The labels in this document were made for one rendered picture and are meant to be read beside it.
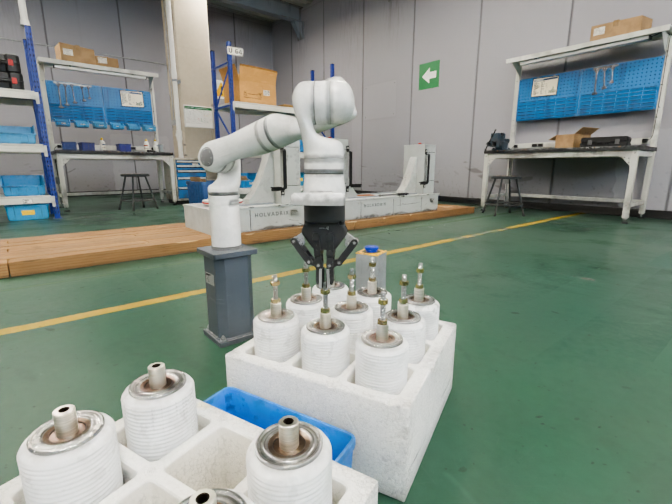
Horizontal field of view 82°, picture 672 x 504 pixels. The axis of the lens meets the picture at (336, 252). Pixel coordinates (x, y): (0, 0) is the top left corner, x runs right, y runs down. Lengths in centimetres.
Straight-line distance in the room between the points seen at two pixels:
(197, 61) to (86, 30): 263
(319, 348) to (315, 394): 8
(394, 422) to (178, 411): 33
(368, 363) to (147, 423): 34
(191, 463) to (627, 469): 78
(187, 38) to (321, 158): 685
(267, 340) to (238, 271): 49
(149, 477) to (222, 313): 75
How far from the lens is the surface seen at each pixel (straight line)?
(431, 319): 90
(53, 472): 56
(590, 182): 568
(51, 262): 258
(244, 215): 293
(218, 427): 65
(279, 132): 106
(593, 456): 99
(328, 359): 74
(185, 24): 751
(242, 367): 82
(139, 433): 63
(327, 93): 68
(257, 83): 618
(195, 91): 730
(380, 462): 75
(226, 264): 123
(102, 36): 943
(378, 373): 70
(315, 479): 47
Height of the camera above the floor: 56
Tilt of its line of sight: 12 degrees down
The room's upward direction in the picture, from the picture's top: straight up
